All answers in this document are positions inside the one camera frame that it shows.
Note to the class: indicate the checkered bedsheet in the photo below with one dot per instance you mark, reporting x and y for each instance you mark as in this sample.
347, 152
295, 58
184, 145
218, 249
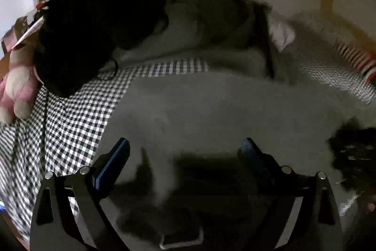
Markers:
76, 121

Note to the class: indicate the white cloth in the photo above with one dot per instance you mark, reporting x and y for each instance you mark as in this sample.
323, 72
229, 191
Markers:
282, 32

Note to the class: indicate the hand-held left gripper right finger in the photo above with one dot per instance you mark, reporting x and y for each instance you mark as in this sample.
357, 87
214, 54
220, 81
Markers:
253, 157

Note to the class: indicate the red striped cloth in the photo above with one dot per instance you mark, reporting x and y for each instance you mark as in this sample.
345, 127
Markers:
357, 58

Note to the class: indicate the pink and white plush toy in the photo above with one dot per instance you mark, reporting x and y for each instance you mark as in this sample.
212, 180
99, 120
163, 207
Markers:
17, 83

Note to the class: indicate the dark grey cloth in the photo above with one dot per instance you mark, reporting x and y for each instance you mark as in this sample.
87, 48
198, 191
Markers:
211, 24

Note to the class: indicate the black cloth pile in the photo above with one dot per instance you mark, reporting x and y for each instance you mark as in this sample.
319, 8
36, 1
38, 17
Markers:
94, 33

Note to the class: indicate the grey garment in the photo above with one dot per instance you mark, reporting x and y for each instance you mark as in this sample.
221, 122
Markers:
223, 109

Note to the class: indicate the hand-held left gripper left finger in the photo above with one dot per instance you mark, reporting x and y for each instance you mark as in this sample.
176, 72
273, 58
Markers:
113, 164

